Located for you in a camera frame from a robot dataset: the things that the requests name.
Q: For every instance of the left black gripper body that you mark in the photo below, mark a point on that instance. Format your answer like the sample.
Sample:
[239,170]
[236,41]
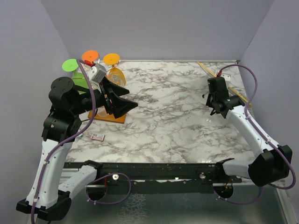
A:
[106,91]

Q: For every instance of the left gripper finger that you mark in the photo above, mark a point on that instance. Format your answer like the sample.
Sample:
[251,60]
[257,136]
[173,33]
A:
[115,91]
[121,106]

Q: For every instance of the yellow plastic wine glass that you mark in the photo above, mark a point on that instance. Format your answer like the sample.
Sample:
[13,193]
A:
[113,59]

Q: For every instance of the orange plastic wine glass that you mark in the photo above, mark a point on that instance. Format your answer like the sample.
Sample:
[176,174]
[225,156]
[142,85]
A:
[89,57]

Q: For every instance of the green plastic wine glass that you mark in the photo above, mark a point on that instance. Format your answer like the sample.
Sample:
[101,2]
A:
[78,78]

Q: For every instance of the clear stemmed glass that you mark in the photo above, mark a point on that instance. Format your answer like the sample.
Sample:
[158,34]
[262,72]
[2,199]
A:
[116,79]

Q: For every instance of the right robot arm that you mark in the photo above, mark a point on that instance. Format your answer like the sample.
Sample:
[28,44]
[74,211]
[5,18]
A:
[271,159]

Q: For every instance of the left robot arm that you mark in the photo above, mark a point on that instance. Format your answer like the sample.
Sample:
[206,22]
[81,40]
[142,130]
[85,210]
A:
[49,199]

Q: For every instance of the small red white box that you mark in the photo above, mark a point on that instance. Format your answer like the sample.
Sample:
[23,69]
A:
[97,136]

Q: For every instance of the gold wire glass rack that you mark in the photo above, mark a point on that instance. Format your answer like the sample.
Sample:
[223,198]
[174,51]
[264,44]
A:
[101,112]

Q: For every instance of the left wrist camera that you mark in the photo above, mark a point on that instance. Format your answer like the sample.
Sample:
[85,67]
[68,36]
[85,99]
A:
[96,74]

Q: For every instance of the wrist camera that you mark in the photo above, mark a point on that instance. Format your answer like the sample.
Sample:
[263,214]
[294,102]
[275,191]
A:
[227,77]
[96,74]

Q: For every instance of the black metal base rail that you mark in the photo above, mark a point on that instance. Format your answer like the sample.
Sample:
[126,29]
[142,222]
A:
[163,178]

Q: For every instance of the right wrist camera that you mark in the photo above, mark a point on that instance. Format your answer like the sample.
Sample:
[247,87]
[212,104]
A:
[227,77]

